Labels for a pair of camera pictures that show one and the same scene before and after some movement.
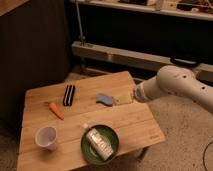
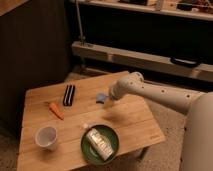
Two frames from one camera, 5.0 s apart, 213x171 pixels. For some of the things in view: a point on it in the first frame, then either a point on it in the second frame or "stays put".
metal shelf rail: x=137 y=59 stays put
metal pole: x=82 y=37 stays put
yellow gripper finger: x=118 y=100 to x=109 y=103
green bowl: x=90 y=151 stays put
